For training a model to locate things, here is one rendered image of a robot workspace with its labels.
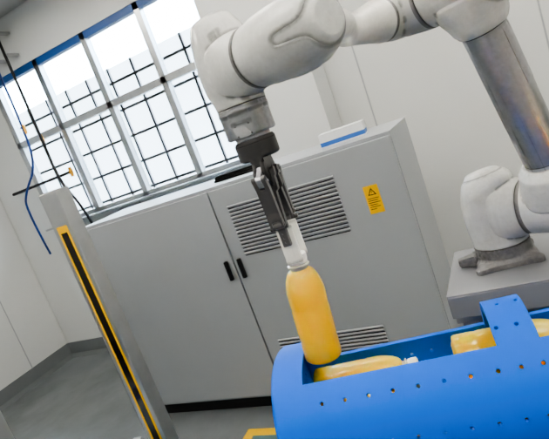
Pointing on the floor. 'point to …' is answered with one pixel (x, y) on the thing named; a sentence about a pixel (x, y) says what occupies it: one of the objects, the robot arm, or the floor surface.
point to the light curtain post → (107, 312)
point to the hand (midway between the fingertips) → (292, 241)
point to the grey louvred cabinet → (276, 267)
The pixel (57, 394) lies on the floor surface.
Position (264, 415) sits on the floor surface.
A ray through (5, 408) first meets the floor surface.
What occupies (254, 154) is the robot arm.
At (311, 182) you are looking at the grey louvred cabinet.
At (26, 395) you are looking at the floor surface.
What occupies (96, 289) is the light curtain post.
